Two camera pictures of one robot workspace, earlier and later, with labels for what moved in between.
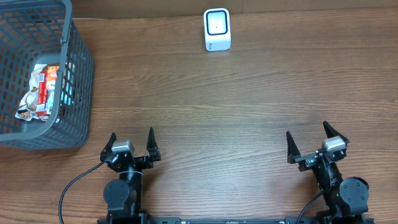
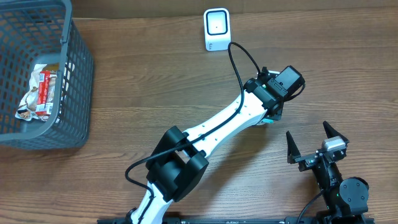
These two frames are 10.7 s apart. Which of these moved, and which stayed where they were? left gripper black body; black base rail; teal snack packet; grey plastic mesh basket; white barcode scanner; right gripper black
Moved: left gripper black body; teal snack packet
Stayed: grey plastic mesh basket; right gripper black; white barcode scanner; black base rail
